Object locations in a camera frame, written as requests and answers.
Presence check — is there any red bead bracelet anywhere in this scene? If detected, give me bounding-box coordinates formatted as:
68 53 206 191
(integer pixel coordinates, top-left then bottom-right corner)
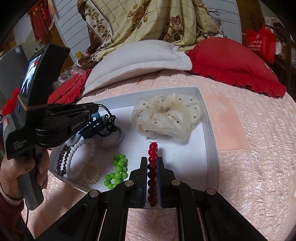
147 141 159 207

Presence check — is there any light blue fluffy clip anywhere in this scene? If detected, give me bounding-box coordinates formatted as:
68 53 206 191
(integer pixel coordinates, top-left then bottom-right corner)
65 133 81 146

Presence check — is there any green bead bracelet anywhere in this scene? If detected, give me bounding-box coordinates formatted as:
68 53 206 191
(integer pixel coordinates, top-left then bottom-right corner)
103 153 129 190

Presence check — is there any white bead bracelet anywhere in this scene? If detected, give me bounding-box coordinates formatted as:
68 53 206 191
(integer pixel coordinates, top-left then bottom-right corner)
66 138 96 180

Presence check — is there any dark brown bead bracelet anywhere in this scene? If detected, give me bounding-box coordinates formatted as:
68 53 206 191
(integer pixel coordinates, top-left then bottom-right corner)
55 143 71 177

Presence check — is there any cream dotted scrunchie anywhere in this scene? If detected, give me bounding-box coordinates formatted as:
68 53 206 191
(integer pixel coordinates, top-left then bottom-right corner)
132 93 202 142

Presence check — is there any blue plastic hair claw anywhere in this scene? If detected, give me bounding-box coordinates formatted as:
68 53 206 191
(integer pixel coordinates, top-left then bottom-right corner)
79 112 106 139

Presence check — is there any red sleeve forearm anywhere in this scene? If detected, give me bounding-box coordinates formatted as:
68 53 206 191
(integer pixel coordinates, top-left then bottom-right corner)
1 191 24 240

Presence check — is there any left hand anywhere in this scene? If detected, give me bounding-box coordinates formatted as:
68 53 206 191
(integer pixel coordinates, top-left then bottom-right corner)
1 149 50 200

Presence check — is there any red frilled cushion left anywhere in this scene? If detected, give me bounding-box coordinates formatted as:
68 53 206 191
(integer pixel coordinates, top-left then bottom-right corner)
48 69 92 104

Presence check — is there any red frilled cushion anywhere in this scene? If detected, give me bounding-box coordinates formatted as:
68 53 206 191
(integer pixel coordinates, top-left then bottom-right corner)
187 38 287 98
48 69 92 104

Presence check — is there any red box in basket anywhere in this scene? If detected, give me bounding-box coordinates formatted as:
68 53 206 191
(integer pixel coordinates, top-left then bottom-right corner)
2 88 20 116

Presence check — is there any clear plastic bag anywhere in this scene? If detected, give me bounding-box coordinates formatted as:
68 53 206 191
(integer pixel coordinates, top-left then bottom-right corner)
57 69 77 86

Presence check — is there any white shallow cardboard box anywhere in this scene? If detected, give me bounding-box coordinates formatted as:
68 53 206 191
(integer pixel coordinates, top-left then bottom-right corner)
49 87 219 193

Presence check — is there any white pillow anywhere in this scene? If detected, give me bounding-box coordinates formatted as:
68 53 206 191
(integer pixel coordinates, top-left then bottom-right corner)
82 40 192 96

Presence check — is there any pink quilted bedspread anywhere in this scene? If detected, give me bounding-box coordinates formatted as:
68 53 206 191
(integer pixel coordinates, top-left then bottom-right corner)
21 69 296 241

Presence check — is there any red hanging decoration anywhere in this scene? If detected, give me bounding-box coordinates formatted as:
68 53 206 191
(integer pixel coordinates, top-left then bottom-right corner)
27 0 56 44

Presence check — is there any floral beige quilt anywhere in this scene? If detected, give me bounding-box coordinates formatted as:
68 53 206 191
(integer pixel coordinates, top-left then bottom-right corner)
77 0 220 69

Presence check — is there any red frilled cushion right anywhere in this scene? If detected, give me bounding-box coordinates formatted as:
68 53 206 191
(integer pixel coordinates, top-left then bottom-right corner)
187 38 287 98

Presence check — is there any red shopping bag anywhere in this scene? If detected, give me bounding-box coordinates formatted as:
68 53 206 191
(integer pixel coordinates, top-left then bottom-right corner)
245 24 276 64

